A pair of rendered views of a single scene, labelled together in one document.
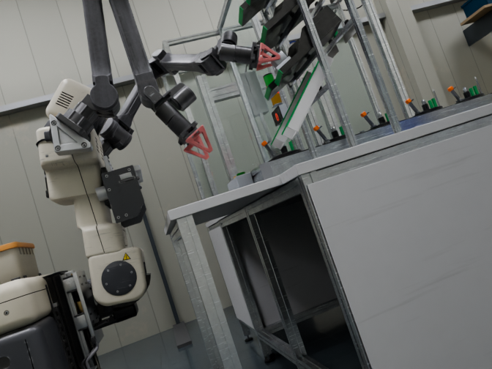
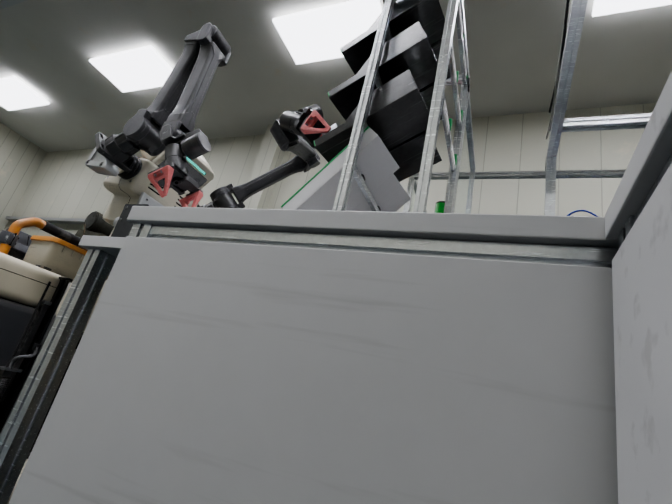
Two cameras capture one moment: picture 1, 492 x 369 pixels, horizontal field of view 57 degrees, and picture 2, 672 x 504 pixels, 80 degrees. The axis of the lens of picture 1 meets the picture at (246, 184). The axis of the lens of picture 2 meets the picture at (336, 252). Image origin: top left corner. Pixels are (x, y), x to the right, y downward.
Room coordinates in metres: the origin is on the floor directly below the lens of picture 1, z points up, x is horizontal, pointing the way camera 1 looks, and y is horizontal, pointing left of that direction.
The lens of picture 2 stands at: (0.89, -0.87, 0.60)
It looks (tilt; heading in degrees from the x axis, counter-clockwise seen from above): 20 degrees up; 39
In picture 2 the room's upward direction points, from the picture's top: 13 degrees clockwise
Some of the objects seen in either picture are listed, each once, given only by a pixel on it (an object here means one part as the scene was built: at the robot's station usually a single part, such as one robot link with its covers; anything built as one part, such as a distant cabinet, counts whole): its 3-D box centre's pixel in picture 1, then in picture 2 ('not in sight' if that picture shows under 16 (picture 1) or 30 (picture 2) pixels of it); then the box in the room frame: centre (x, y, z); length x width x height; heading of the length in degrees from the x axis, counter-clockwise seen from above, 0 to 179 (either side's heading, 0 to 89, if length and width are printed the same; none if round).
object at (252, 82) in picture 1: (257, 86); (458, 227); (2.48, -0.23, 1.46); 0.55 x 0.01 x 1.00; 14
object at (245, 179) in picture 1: (240, 184); not in sight; (2.01, 0.02, 0.93); 0.21 x 0.07 x 0.06; 14
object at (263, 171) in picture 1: (245, 190); not in sight; (2.21, 0.01, 0.91); 0.89 x 0.06 x 0.11; 14
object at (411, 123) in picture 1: (386, 141); not in sight; (2.10, -0.67, 0.91); 1.24 x 0.33 x 0.10; 104
